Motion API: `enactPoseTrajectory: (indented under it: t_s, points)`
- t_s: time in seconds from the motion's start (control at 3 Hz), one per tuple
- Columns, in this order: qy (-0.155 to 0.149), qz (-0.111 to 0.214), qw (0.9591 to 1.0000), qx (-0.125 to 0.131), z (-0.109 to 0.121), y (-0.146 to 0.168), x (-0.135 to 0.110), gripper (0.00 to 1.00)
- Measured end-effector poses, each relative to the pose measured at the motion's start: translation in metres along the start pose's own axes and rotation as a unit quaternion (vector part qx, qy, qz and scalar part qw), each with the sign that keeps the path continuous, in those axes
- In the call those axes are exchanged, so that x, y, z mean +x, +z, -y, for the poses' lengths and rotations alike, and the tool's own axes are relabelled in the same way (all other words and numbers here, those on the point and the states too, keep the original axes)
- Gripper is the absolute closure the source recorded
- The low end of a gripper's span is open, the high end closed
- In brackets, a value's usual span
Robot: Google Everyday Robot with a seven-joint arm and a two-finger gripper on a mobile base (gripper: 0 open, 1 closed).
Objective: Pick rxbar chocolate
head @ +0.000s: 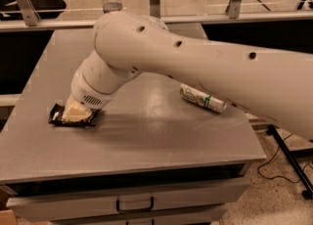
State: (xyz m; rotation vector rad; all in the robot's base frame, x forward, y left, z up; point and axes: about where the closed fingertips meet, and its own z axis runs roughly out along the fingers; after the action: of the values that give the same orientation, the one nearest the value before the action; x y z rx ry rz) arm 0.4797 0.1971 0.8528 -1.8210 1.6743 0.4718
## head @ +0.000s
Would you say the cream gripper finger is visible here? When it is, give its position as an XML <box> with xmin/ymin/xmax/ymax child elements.
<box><xmin>62</xmin><ymin>95</ymin><xmax>92</xmax><ymax>122</ymax></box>

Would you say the dark chocolate rxbar wrapper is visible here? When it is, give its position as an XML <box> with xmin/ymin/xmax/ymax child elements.
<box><xmin>48</xmin><ymin>104</ymin><xmax>100</xmax><ymax>127</ymax></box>

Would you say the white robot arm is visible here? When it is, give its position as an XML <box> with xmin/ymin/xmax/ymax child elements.
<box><xmin>66</xmin><ymin>11</ymin><xmax>313</xmax><ymax>140</ymax></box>

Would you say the cardboard box corner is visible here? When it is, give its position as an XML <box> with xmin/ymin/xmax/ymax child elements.
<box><xmin>0</xmin><ymin>210</ymin><xmax>18</xmax><ymax>225</ymax></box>

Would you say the grey cabinet drawer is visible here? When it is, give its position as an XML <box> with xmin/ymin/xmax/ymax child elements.
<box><xmin>8</xmin><ymin>177</ymin><xmax>249</xmax><ymax>222</ymax></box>

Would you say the black floor stand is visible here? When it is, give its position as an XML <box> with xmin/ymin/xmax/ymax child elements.
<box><xmin>266</xmin><ymin>125</ymin><xmax>313</xmax><ymax>200</ymax></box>

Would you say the grey horizontal rail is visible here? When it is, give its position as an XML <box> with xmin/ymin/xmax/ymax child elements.
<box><xmin>0</xmin><ymin>11</ymin><xmax>313</xmax><ymax>32</ymax></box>

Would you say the left metal rail bracket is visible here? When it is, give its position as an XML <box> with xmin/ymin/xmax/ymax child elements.
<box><xmin>16</xmin><ymin>0</ymin><xmax>40</xmax><ymax>26</ymax></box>

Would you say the black drawer handle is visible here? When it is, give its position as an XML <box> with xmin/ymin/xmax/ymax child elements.
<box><xmin>115</xmin><ymin>197</ymin><xmax>155</xmax><ymax>214</ymax></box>

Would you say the black cable on floor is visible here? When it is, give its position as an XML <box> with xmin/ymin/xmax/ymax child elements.
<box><xmin>257</xmin><ymin>132</ymin><xmax>313</xmax><ymax>184</ymax></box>

